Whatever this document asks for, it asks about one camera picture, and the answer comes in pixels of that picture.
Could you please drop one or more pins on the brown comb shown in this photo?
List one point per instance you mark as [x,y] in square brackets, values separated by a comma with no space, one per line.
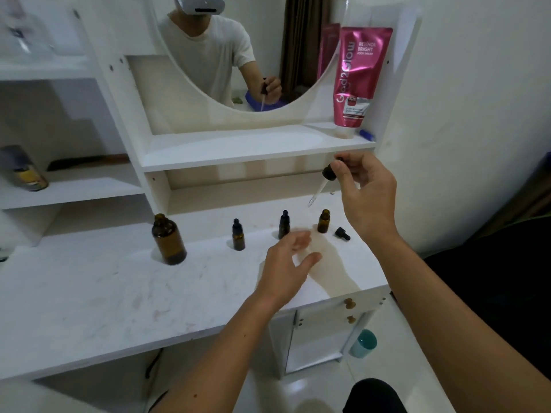
[86,162]

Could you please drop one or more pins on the large amber glass bottle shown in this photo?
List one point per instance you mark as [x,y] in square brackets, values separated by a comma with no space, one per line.
[170,245]

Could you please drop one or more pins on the pink lotion tube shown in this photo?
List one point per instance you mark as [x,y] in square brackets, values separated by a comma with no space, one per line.
[359,73]

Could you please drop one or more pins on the teal cup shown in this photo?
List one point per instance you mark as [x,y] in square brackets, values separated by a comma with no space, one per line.
[363,344]

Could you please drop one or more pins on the black dropper with glass pipette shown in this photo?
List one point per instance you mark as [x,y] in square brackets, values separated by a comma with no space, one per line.
[329,172]

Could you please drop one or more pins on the person's right hand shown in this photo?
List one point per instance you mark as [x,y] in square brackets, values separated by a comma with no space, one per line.
[372,197]

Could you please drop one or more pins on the white vanity shelf unit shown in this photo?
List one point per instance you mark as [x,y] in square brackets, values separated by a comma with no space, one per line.
[241,146]

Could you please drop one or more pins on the yellow spray can grey cap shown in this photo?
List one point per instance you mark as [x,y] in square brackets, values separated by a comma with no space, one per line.
[28,178]

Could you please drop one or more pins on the small blue cap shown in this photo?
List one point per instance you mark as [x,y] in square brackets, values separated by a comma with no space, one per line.
[367,135]

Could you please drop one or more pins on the person's left leg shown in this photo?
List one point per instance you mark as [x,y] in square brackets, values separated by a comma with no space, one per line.
[156,400]

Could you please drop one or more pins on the person's right forearm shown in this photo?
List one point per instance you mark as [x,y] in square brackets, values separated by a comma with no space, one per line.
[452,326]

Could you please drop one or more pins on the brown fabric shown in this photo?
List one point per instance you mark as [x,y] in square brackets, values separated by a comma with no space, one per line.
[525,197]

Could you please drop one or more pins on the person's left forearm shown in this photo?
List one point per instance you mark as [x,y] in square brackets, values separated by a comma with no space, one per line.
[211,365]

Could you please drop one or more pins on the clear perfume bottle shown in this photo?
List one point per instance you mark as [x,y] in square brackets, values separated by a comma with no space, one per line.
[21,34]

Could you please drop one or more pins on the person's left hand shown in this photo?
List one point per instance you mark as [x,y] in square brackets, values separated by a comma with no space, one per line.
[282,275]

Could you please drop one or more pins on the person's right leg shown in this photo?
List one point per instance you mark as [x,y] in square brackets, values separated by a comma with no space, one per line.
[372,400]

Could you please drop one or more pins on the round mirror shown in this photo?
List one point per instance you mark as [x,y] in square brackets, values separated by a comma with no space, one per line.
[206,51]

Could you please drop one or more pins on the person's leg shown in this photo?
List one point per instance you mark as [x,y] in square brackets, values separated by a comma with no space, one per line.
[156,400]
[372,400]

